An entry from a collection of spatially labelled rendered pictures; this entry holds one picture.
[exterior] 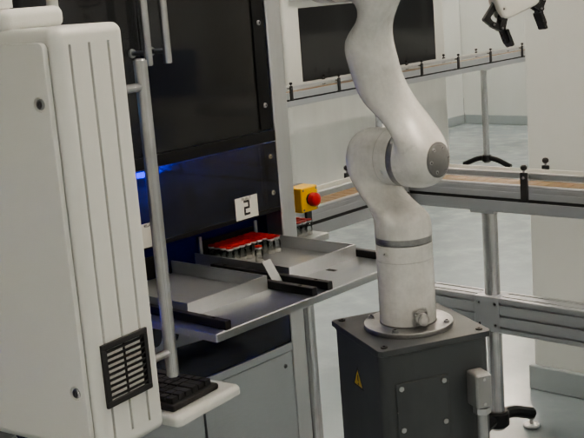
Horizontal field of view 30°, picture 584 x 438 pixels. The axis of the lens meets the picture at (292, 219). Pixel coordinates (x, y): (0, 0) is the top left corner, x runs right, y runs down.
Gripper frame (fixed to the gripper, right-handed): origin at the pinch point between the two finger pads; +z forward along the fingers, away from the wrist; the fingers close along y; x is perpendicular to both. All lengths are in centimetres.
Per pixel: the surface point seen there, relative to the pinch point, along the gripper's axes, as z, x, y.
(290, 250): 36, 61, -56
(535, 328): 102, 79, 10
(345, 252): 38, 42, -47
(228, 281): 29, 39, -79
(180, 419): 32, -22, -108
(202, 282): 28, 43, -84
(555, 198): 63, 68, 27
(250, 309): 31, 14, -81
